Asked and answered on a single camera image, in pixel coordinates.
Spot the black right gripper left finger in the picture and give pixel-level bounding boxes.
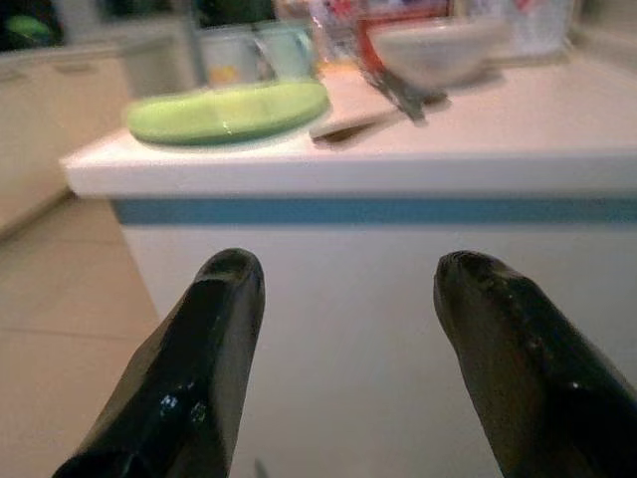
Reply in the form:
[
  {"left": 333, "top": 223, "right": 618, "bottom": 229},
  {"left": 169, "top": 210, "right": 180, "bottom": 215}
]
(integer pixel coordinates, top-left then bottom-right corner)
[{"left": 52, "top": 247, "right": 267, "bottom": 478}]

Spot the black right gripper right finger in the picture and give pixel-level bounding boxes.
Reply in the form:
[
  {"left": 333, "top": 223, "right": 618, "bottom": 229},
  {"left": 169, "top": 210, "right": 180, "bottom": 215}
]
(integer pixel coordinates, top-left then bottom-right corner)
[{"left": 432, "top": 250, "right": 637, "bottom": 478}]

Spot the white kitchen counter island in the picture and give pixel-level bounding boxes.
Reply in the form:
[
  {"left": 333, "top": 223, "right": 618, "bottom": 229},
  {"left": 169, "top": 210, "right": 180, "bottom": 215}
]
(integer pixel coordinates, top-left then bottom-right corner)
[{"left": 59, "top": 62, "right": 637, "bottom": 478}]

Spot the light green plate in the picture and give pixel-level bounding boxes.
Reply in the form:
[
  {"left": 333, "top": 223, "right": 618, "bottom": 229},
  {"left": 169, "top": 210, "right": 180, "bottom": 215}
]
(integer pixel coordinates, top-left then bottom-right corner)
[{"left": 126, "top": 82, "right": 330, "bottom": 147}]

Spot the beige kitchen cabinet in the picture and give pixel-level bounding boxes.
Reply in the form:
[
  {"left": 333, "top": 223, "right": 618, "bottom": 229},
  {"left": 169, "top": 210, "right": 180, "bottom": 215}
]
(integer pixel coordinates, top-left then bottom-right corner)
[{"left": 0, "top": 47, "right": 133, "bottom": 236}]

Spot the grey mug with yellow print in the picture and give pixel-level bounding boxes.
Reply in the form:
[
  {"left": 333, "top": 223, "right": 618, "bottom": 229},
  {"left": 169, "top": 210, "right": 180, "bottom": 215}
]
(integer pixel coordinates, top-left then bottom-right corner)
[{"left": 198, "top": 32, "right": 273, "bottom": 87}]

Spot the bronze metal spoon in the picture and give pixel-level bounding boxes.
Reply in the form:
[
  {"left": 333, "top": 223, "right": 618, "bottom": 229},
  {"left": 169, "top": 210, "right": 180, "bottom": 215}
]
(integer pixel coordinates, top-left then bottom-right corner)
[{"left": 367, "top": 67, "right": 452, "bottom": 123}]

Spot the translucent white bowl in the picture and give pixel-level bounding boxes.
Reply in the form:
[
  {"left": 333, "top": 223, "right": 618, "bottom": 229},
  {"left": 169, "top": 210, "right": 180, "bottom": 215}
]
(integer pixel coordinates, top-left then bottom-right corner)
[{"left": 370, "top": 19, "right": 514, "bottom": 89}]

